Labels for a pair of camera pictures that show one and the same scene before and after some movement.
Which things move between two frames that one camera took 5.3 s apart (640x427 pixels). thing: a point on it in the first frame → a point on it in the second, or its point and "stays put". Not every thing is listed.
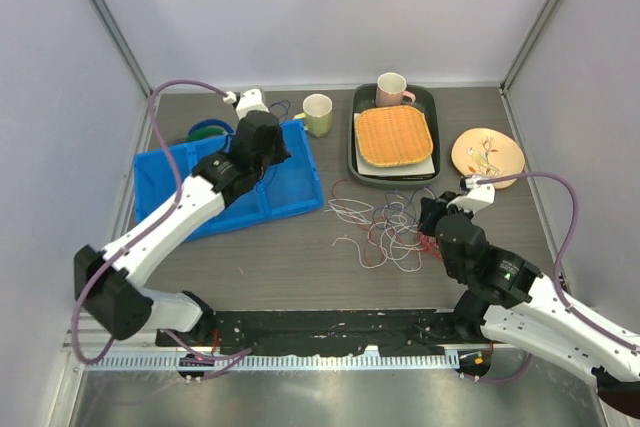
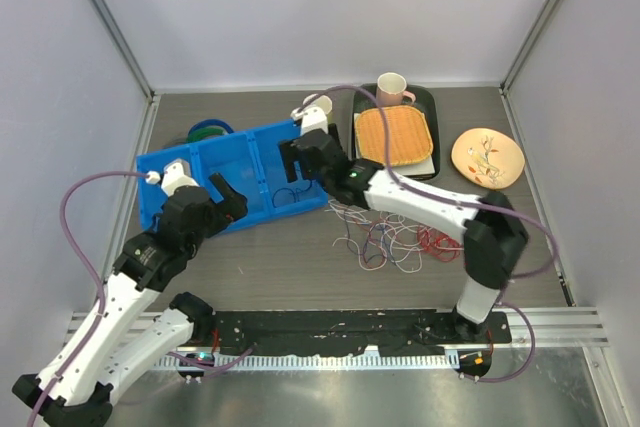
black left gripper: [281, 152] → [234, 203]
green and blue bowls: [209, 128] stays put
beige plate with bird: [487, 153] stays put
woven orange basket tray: [393, 135] stays put
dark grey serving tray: [362, 96] stays put
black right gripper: [430, 208] → [291, 155]
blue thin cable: [286, 110] → [294, 192]
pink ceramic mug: [390, 90] stays put
